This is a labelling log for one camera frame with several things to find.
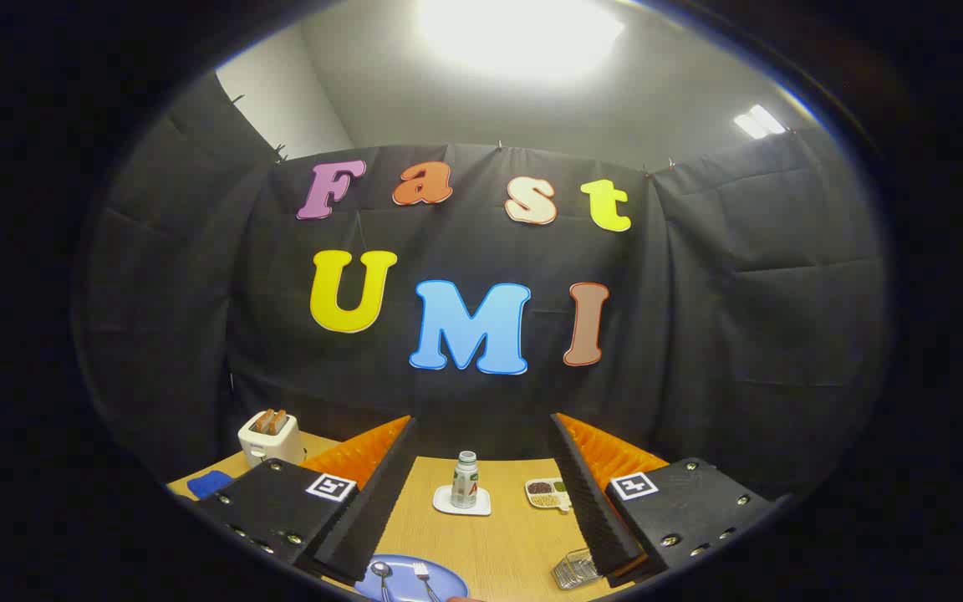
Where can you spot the small ceiling light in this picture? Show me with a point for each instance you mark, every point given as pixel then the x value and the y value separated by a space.
pixel 757 123

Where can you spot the blue folded cloth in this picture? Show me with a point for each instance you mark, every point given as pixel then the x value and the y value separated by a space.
pixel 210 483

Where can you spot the white toaster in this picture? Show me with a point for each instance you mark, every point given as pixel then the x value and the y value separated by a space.
pixel 268 450

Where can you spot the large ceiling light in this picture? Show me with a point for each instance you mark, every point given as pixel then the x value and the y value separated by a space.
pixel 515 33

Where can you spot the black backdrop cloth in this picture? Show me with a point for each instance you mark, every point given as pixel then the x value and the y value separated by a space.
pixel 699 334

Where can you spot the white divided snack dish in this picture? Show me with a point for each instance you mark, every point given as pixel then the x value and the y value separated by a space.
pixel 544 499

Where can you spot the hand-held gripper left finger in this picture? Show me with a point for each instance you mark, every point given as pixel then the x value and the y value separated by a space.
pixel 377 510

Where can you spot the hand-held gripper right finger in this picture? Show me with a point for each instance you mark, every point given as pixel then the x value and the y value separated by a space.
pixel 590 510

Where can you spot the white coaster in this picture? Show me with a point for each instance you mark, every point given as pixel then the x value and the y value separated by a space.
pixel 483 507

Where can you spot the blue plate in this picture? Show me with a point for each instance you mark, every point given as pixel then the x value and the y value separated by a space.
pixel 450 583

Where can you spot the toast slice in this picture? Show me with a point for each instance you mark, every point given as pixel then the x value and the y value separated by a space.
pixel 263 420
pixel 279 420

